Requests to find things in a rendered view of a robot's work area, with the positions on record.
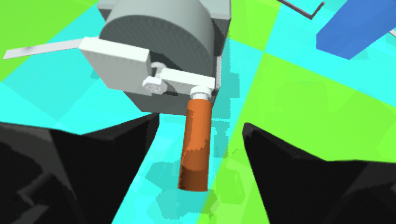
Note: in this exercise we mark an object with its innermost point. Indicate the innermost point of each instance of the blue rectangular block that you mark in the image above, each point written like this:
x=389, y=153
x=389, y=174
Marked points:
x=355, y=26

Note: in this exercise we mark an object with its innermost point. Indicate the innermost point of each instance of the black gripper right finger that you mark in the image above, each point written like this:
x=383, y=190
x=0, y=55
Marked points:
x=297, y=187

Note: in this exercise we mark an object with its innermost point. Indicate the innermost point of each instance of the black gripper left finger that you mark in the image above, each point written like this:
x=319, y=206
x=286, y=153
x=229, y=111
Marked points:
x=95, y=169

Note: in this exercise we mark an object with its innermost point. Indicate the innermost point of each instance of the dark grey l-shaped rod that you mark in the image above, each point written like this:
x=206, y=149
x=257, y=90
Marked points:
x=299, y=10

